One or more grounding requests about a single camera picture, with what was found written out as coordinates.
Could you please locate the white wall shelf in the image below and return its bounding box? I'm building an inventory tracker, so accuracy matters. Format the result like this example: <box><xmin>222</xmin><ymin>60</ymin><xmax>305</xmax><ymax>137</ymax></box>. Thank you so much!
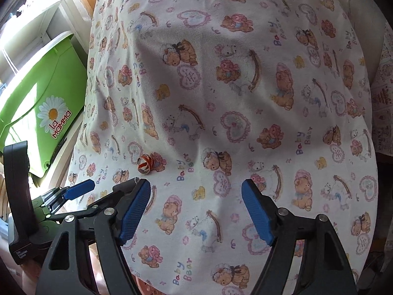
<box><xmin>0</xmin><ymin>0</ymin><xmax>90</xmax><ymax>82</ymax></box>

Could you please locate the pink plastic basket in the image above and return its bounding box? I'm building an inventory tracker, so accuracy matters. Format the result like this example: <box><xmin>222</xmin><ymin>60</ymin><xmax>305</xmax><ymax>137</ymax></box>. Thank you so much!
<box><xmin>134</xmin><ymin>284</ymin><xmax>173</xmax><ymax>295</ymax></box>

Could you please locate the green plastic bin white lid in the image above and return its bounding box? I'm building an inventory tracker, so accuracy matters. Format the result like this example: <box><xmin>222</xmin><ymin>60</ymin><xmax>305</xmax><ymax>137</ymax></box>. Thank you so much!
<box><xmin>0</xmin><ymin>32</ymin><xmax>88</xmax><ymax>179</ymax></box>

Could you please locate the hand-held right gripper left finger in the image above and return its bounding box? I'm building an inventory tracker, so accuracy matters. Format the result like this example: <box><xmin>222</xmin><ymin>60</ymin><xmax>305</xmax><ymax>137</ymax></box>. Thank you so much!
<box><xmin>35</xmin><ymin>178</ymin><xmax>152</xmax><ymax>295</ymax></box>

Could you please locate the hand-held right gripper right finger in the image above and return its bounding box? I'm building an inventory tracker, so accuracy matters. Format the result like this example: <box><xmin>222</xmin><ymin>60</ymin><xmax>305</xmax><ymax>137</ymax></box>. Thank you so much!
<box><xmin>241</xmin><ymin>178</ymin><xmax>358</xmax><ymax>295</ymax></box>

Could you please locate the stack of books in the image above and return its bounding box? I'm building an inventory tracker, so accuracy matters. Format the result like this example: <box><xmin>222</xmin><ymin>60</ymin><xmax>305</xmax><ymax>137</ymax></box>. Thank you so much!
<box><xmin>0</xmin><ymin>172</ymin><xmax>10</xmax><ymax>222</ymax></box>

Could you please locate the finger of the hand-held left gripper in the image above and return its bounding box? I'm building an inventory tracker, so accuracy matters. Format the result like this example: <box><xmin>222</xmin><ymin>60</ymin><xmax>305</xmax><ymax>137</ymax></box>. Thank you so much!
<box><xmin>63</xmin><ymin>179</ymin><xmax>96</xmax><ymax>200</ymax></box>
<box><xmin>86</xmin><ymin>181</ymin><xmax>137</xmax><ymax>213</ymax></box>

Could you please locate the bear print tablecloth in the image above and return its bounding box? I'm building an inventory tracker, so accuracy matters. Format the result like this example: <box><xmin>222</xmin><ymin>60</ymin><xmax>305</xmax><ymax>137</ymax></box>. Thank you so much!
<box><xmin>66</xmin><ymin>0</ymin><xmax>378</xmax><ymax>295</ymax></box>

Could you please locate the red patterned cloth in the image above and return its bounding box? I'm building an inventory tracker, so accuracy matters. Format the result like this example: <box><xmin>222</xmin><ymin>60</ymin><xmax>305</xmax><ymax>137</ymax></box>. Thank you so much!
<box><xmin>370</xmin><ymin>46</ymin><xmax>393</xmax><ymax>158</ymax></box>

